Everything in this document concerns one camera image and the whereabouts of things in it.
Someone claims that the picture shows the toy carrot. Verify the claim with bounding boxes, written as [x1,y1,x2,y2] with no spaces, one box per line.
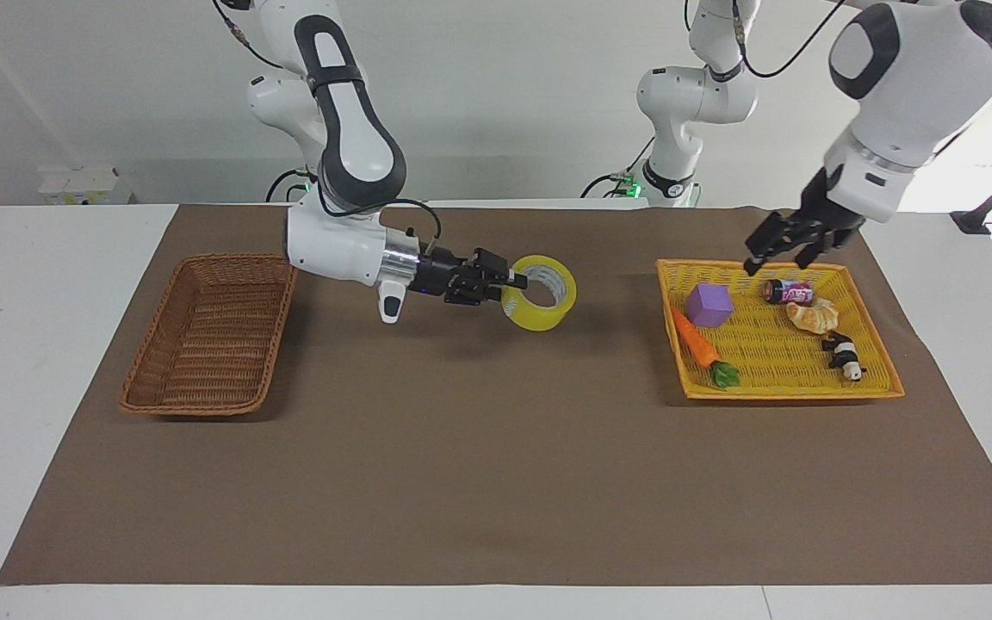
[671,307,743,391]

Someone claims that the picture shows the black and white toy panda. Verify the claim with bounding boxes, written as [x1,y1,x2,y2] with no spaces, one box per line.
[821,331,868,383]

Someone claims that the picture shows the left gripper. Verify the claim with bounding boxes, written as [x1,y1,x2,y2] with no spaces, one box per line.
[743,166,866,277]

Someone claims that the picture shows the yellow tape roll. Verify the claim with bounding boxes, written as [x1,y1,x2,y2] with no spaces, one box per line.
[500,254,578,332]

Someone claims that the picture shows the purple cube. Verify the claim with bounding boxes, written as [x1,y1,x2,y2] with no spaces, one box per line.
[685,282,735,329]

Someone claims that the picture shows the white box with yellow label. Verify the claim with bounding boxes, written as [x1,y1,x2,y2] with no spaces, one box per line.
[37,164,133,207]

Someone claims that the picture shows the black cable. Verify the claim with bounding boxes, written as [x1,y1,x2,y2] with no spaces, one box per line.
[211,0,285,71]
[316,195,444,261]
[683,0,847,79]
[264,167,319,205]
[580,136,657,200]

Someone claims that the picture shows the toy croissant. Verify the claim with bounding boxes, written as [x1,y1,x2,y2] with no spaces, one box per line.
[785,297,840,336]

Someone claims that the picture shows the brown wicker basket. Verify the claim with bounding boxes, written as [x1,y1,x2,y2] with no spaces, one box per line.
[119,253,298,419]

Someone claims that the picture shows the small dark can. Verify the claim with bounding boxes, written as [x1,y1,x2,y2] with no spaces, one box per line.
[763,277,816,307]

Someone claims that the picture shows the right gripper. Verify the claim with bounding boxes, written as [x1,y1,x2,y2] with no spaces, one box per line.
[416,247,530,307]

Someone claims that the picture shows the yellow wicker basket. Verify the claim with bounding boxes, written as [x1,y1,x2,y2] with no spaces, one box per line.
[655,257,907,402]

